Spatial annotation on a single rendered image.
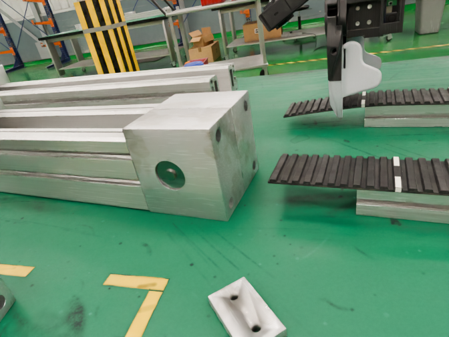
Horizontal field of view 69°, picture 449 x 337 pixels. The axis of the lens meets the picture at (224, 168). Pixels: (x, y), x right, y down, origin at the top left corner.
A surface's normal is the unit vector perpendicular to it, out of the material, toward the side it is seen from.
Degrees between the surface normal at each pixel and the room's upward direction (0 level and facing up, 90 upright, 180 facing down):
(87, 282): 0
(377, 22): 90
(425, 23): 94
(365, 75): 80
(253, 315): 0
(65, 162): 90
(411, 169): 0
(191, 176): 90
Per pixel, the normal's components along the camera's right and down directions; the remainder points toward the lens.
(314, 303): -0.17, -0.86
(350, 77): -0.40, 0.35
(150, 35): -0.25, 0.51
